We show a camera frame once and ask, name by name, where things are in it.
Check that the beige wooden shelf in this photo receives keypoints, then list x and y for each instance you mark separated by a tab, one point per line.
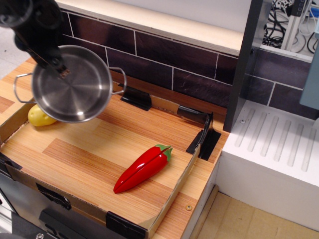
176	28

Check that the stainless steel pot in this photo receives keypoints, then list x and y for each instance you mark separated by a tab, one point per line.
79	96

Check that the red toy chili pepper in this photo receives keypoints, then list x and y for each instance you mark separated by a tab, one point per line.
147	165

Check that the white ridged drainboard unit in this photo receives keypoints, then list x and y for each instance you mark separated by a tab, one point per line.
271	161

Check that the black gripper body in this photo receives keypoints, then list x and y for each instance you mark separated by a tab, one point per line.
36	24

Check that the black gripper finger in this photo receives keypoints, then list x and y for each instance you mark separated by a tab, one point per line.
63	71

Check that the brass screw grommet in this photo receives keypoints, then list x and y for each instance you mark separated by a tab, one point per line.
188	207

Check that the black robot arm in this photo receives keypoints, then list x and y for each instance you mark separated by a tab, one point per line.
4	22

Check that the cardboard fence with black tape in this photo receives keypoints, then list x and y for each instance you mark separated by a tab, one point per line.
71	168

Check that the yellow toy potato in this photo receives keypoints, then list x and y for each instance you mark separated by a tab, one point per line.
37	117

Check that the dark grey vertical post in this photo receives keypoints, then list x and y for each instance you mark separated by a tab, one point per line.
251	43

